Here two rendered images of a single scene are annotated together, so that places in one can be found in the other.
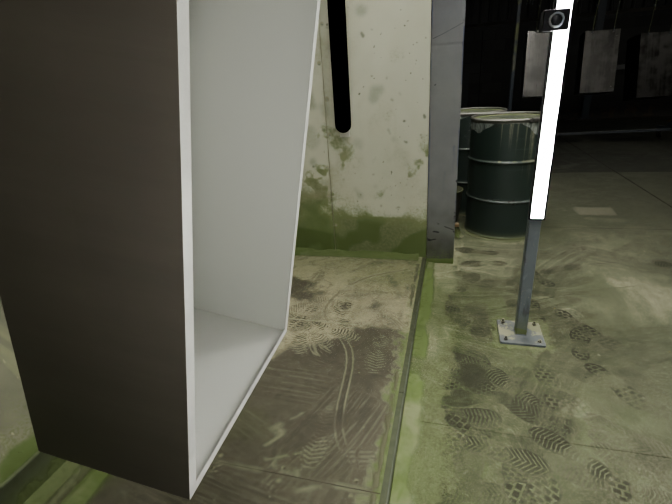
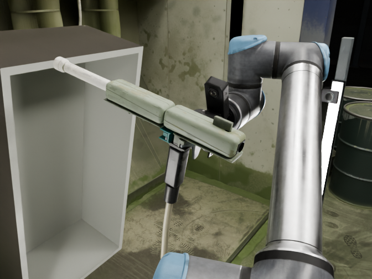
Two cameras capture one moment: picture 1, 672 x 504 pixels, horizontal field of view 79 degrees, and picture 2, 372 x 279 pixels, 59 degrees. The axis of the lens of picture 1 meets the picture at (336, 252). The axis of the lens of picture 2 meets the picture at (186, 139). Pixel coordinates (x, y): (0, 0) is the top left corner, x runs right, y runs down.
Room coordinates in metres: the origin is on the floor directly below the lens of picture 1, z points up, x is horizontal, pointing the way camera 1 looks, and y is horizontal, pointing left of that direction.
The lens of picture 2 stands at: (-0.17, -0.71, 1.81)
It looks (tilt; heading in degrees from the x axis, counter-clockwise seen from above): 23 degrees down; 20
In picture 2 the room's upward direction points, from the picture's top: straight up
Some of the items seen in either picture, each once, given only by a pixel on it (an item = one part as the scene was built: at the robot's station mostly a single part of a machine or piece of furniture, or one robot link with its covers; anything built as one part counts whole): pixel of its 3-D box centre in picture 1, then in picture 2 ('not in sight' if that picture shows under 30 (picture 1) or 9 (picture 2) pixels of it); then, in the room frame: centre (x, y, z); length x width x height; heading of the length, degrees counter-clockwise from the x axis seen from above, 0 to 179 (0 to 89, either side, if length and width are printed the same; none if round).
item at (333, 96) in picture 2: (554, 20); (330, 95); (1.65, -0.84, 1.35); 0.09 x 0.07 x 0.07; 73
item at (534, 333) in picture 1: (520, 332); not in sight; (1.68, -0.87, 0.01); 0.20 x 0.20 x 0.01; 73
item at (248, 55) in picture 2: not in sight; (250, 61); (0.68, -0.57, 1.67); 0.12 x 0.09 x 0.12; 94
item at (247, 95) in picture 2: not in sight; (242, 103); (0.67, -0.56, 1.56); 0.12 x 0.09 x 0.10; 167
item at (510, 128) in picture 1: (505, 174); (367, 154); (3.14, -1.36, 0.44); 0.59 x 0.58 x 0.89; 178
